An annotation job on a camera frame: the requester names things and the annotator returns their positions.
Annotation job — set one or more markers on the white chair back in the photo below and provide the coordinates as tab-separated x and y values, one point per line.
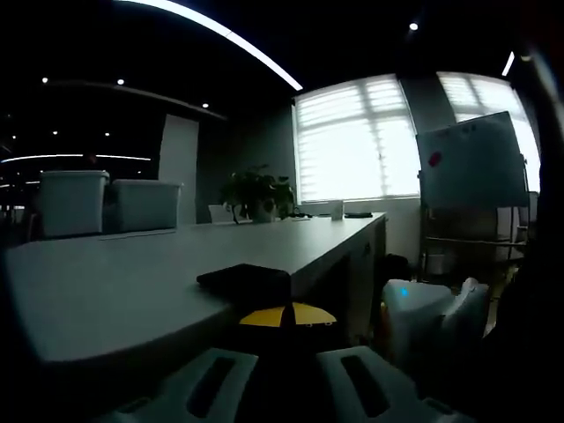
218	213

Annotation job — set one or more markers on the black fixed fixture clamp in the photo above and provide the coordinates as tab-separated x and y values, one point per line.
247	282

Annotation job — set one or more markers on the tall white storage bin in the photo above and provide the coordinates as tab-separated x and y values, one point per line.
72	202

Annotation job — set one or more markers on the black flat device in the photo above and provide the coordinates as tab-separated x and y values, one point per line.
358	215

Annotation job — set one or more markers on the whiteboard on stand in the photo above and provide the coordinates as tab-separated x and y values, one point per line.
476	163

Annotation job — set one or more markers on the white flat strip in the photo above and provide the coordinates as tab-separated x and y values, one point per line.
132	235

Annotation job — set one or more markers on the person's dark clothed body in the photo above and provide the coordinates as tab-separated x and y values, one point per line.
529	352

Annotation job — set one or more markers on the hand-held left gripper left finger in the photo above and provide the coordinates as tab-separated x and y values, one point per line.
264	318

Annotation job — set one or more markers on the potted green plant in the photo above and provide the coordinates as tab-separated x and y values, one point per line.
255	189

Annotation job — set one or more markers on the black backpack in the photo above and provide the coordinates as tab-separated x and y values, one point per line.
396	269

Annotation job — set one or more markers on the wide white storage bin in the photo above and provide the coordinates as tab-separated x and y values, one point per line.
143	207

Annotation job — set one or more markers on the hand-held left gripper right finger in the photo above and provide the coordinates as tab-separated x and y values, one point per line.
313	315

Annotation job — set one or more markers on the window with white blinds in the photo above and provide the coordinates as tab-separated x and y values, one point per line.
352	145
484	97

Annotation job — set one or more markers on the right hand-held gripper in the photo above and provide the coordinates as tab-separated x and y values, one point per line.
414	317

